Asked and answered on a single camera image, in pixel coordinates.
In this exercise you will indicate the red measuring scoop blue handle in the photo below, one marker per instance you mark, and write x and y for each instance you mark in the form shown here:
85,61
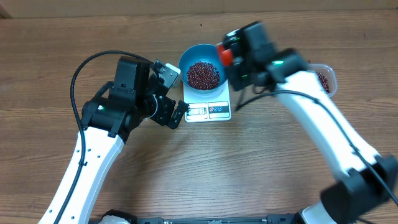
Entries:
225,55

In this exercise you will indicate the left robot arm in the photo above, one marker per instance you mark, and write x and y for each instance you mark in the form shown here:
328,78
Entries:
138,92

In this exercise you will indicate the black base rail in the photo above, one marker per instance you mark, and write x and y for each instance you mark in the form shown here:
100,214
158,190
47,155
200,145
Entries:
117,216

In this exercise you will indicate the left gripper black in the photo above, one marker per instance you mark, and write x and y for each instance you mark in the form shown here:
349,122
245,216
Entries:
168,106

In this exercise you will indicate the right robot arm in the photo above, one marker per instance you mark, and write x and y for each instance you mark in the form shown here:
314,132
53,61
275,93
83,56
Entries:
363,178

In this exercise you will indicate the white digital kitchen scale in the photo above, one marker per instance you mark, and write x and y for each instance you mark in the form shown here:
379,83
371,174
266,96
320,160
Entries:
207,105

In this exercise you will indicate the red beans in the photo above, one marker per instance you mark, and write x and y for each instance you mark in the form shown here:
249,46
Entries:
324,82

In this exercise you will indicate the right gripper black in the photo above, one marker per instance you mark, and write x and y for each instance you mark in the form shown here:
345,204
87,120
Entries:
236,73

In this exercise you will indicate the blue metal bowl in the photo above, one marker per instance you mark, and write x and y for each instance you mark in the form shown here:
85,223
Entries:
202,70

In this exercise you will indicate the clear plastic food container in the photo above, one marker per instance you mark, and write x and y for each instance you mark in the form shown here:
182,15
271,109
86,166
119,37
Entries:
329,73

